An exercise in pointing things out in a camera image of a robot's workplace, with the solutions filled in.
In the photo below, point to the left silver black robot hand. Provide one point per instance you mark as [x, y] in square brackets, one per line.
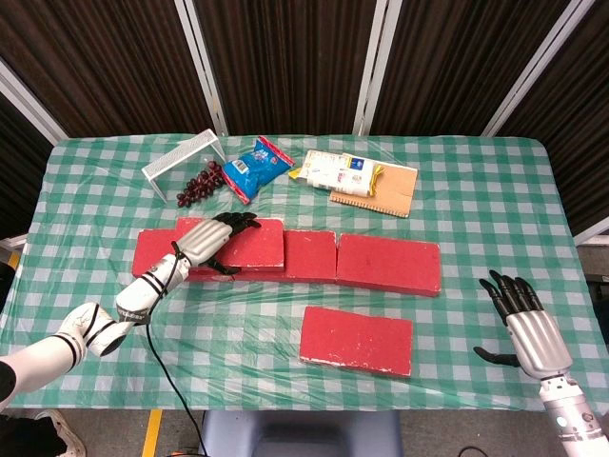
[204, 240]

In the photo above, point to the blue snack bag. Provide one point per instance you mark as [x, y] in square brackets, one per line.
[252, 166]

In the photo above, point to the green checkered tablecloth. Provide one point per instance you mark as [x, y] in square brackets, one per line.
[238, 333]

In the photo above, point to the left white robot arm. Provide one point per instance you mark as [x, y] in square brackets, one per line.
[138, 295]

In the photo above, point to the red brick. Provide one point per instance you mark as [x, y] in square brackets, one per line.
[150, 252]
[390, 264]
[257, 247]
[357, 340]
[309, 254]

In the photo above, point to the brown spiral notebook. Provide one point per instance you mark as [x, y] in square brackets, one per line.
[395, 190]

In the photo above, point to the dark red grape bunch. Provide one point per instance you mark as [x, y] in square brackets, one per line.
[200, 183]

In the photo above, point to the white shoe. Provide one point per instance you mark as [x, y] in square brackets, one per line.
[66, 433]

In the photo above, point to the white plastic food package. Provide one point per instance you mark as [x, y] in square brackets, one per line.
[333, 173]

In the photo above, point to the dark folding screen white frame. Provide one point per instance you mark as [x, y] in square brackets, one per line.
[285, 62]

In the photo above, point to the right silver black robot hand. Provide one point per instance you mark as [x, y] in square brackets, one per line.
[537, 338]

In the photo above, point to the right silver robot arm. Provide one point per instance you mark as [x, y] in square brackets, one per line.
[571, 414]

